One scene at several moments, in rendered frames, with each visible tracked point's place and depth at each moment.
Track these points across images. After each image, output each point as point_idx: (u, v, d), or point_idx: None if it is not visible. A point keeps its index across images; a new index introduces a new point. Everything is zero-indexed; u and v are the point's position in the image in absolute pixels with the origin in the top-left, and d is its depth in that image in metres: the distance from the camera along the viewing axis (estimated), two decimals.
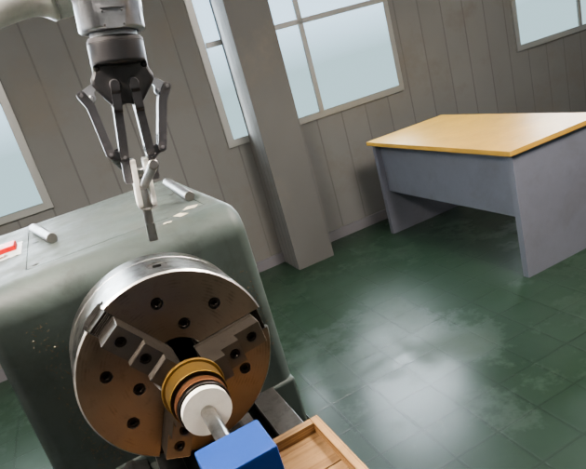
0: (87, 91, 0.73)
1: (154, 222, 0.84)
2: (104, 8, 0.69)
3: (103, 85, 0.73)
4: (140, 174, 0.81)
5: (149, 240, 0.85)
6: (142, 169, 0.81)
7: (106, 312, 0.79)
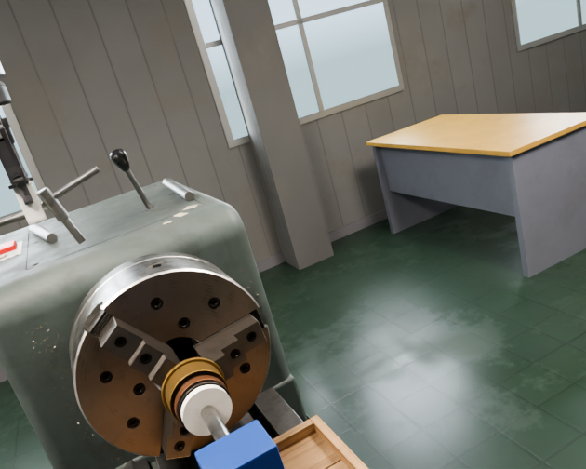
0: None
1: (72, 231, 0.97)
2: None
3: None
4: (39, 197, 0.94)
5: (82, 240, 0.99)
6: (38, 194, 0.93)
7: (106, 312, 0.79)
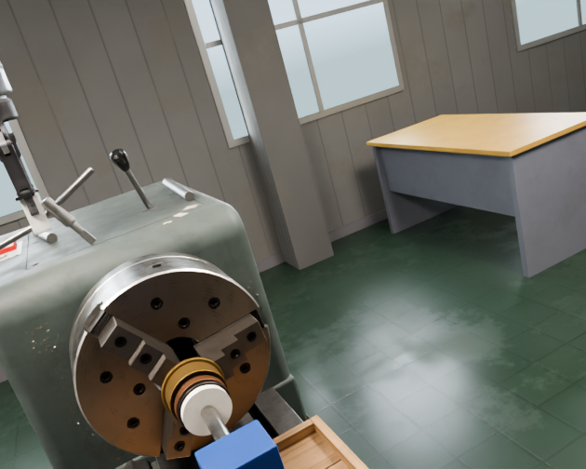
0: None
1: (81, 234, 1.00)
2: None
3: None
4: (43, 207, 0.97)
5: (94, 240, 1.02)
6: (41, 205, 0.97)
7: (106, 312, 0.79)
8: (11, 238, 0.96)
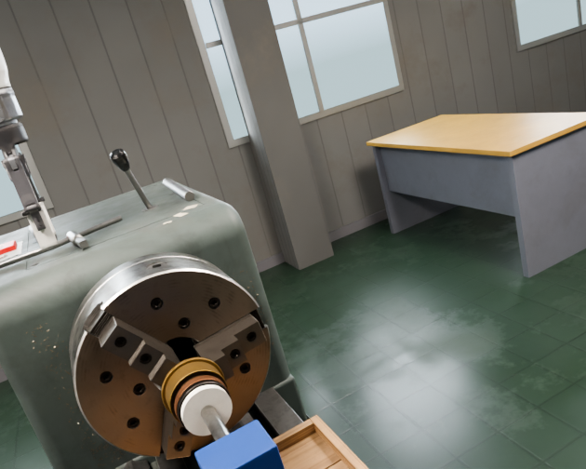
0: None
1: (77, 239, 1.01)
2: None
3: None
4: (67, 237, 1.07)
5: (86, 247, 0.99)
6: (66, 234, 1.07)
7: (106, 312, 0.79)
8: (27, 252, 1.03)
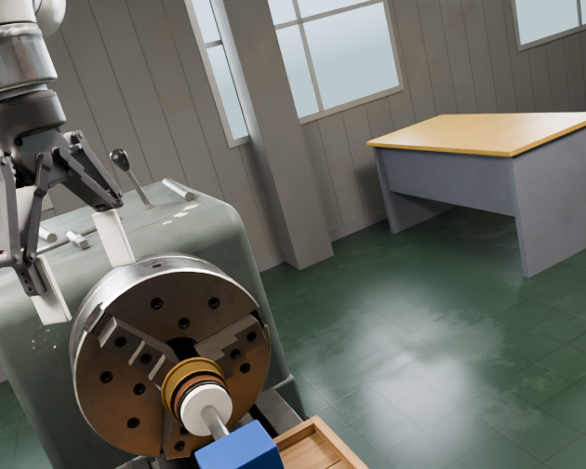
0: None
1: (77, 239, 1.01)
2: None
3: None
4: (67, 237, 1.07)
5: (86, 247, 0.99)
6: (66, 234, 1.07)
7: (106, 312, 0.79)
8: None
